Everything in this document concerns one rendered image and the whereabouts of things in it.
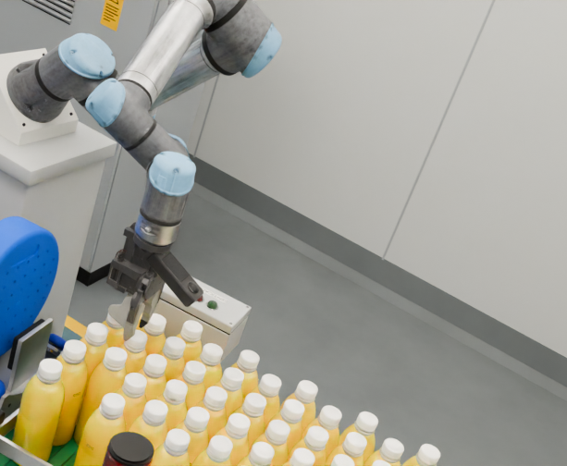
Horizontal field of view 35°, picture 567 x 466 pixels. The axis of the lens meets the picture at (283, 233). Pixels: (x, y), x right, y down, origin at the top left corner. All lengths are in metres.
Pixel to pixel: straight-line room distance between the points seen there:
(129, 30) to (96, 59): 1.25
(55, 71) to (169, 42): 0.49
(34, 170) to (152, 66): 0.56
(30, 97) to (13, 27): 1.53
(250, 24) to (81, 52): 0.43
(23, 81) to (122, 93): 0.64
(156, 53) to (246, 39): 0.25
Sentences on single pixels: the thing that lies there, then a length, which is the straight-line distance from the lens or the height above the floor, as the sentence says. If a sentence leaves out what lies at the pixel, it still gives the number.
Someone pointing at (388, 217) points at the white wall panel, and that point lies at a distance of 4.44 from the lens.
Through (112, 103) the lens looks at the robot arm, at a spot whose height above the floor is 1.53.
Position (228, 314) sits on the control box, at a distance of 1.90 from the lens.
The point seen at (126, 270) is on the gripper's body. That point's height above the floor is 1.26.
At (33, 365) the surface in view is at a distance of 1.87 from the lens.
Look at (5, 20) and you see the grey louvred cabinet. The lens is 3.75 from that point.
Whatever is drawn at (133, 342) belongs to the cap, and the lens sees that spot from 1.73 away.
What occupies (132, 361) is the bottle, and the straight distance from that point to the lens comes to 1.75.
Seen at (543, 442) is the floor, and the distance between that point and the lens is 4.07.
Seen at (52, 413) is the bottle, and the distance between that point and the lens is 1.66.
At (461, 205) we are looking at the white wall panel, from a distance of 4.30.
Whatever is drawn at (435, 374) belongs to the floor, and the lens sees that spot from 4.11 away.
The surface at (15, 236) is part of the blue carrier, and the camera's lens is 1.72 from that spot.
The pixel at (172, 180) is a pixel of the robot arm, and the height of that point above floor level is 1.46.
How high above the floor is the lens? 2.13
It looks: 27 degrees down
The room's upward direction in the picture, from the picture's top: 20 degrees clockwise
